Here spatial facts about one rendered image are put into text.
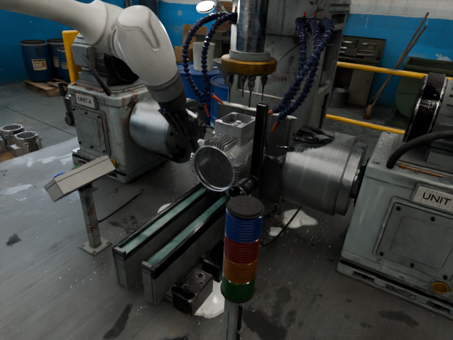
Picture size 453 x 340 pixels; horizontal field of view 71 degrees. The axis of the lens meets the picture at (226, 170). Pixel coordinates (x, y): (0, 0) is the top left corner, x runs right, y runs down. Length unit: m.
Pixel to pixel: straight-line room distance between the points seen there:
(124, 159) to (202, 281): 0.66
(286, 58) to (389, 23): 4.83
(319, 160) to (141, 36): 0.55
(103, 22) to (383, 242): 0.87
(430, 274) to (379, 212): 0.20
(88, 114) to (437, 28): 5.30
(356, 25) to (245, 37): 5.13
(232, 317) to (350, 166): 0.51
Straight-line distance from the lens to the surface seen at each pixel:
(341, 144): 0.95
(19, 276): 1.08
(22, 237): 1.22
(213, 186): 1.07
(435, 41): 5.96
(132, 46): 0.73
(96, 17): 0.84
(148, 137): 1.20
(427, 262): 0.96
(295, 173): 0.93
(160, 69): 0.75
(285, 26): 1.22
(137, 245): 0.89
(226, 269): 0.56
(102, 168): 0.96
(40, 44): 6.06
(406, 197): 0.88
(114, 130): 1.31
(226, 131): 1.04
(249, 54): 1.01
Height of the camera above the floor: 1.50
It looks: 29 degrees down
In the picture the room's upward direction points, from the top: 3 degrees clockwise
